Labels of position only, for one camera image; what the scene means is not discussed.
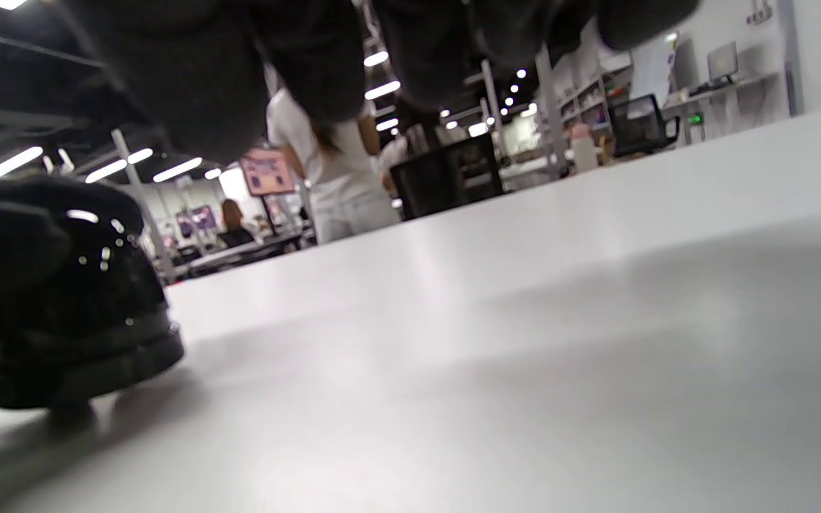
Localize person's right hand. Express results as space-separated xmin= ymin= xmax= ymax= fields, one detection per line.
xmin=61 ymin=0 xmax=702 ymax=163

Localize person's left hand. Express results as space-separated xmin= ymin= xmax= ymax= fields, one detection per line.
xmin=0 ymin=178 xmax=73 ymax=300

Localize black dice shaker cover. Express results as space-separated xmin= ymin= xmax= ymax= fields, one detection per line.
xmin=0 ymin=178 xmax=169 ymax=343

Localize black dice shaker base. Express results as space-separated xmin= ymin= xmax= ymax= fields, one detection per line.
xmin=0 ymin=313 xmax=185 ymax=410

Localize pink screen monitor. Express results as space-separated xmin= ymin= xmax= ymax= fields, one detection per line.
xmin=239 ymin=148 xmax=296 ymax=197

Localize purple screen monitor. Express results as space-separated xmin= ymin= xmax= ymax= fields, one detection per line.
xmin=175 ymin=205 xmax=219 ymax=239

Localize ceiling strip lights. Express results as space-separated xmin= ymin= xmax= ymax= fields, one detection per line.
xmin=0 ymin=0 xmax=539 ymax=182

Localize black office chair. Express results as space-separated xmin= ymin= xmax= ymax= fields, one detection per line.
xmin=391 ymin=134 xmax=504 ymax=220

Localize white shelving unit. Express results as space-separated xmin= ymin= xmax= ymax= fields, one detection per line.
xmin=557 ymin=68 xmax=632 ymax=136

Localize white bottle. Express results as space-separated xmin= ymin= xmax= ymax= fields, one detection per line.
xmin=569 ymin=123 xmax=599 ymax=174

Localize black mesh chair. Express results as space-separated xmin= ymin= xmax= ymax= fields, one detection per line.
xmin=609 ymin=94 xmax=681 ymax=157

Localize grey desktop monitor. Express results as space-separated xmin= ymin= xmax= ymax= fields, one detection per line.
xmin=708 ymin=41 xmax=739 ymax=83

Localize white wall desk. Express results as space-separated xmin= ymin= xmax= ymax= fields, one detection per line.
xmin=663 ymin=71 xmax=782 ymax=143

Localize grey wall conduit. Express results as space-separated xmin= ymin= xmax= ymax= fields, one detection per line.
xmin=778 ymin=0 xmax=805 ymax=117

